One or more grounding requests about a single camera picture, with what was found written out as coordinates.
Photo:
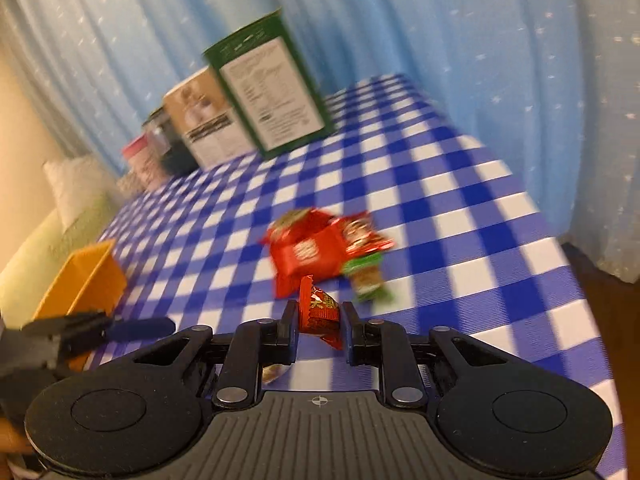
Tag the pink cartoon cup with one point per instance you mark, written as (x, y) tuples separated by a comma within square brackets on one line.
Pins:
[(145, 165)]

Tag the dark glass jar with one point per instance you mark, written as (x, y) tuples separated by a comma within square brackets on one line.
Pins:
[(172, 152)]

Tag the pale yellow sofa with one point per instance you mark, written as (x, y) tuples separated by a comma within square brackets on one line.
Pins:
[(30, 270)]

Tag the white pillow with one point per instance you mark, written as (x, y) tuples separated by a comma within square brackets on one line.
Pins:
[(75, 185)]

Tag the orange plastic tray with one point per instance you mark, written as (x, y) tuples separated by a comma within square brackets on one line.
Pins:
[(90, 270)]

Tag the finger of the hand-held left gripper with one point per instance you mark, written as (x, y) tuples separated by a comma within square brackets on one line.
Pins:
[(75, 352), (140, 327)]

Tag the blue starry curtain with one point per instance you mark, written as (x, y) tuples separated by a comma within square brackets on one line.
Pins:
[(400, 20)]

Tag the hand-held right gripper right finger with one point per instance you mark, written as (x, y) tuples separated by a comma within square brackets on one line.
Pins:
[(350, 330)]

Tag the small patterned mug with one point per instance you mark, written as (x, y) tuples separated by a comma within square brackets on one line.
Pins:
[(129, 185)]

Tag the green zigzag pillow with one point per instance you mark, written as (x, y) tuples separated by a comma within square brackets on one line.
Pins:
[(87, 227)]

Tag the grey cloth with lace trim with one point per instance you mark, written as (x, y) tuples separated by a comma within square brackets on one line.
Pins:
[(620, 260)]

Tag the green brown snack packet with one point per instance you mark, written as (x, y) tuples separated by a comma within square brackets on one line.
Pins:
[(371, 286)]

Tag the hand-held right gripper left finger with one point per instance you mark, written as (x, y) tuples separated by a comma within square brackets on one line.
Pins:
[(292, 330)]

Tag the green carton box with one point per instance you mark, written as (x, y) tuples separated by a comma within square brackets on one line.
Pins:
[(270, 90)]

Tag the blue white checkered tablecloth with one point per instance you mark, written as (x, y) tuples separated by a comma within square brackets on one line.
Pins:
[(450, 210)]

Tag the white beige product box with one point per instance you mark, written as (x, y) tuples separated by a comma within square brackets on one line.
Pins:
[(210, 125)]

